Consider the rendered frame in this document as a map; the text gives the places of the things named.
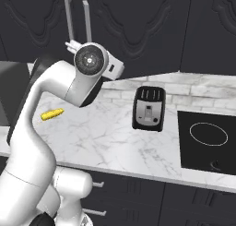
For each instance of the black base cabinet door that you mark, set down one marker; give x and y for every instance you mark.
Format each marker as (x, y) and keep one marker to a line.
(199, 206)

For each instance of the dark grey kitchen unit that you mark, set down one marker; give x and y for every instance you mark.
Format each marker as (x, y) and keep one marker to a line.
(12, 88)

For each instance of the black hob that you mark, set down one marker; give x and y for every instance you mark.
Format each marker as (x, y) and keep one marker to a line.
(207, 143)

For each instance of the black cabinet door, carved panel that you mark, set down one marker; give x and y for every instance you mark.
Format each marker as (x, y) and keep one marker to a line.
(138, 29)

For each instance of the black drawer front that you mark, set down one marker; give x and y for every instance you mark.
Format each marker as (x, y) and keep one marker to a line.
(132, 216)
(132, 186)

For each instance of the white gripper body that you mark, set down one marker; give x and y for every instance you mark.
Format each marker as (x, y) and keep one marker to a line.
(72, 47)

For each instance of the black and silver toaster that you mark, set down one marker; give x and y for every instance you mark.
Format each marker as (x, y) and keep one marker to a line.
(148, 108)

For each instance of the yellow corn cob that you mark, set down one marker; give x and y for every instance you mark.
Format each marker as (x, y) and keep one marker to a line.
(52, 114)

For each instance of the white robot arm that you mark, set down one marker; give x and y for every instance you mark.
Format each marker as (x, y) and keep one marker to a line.
(29, 162)

